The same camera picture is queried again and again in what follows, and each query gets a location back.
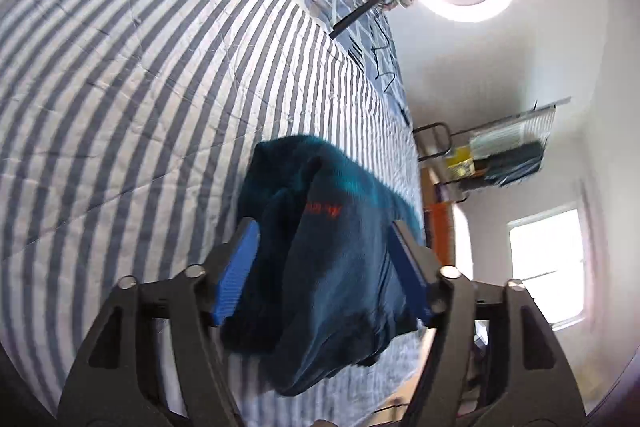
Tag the blue white striped quilt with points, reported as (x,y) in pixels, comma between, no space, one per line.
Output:
(126,130)

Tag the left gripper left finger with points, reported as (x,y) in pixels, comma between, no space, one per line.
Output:
(226,269)

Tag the teal plaid fleece jacket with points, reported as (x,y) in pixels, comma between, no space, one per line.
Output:
(322,292)

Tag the black clothes drying rack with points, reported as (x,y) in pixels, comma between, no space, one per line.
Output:
(498,153)

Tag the white window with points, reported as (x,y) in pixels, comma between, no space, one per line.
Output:
(548,255)

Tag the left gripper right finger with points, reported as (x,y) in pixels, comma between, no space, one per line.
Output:
(417,268)

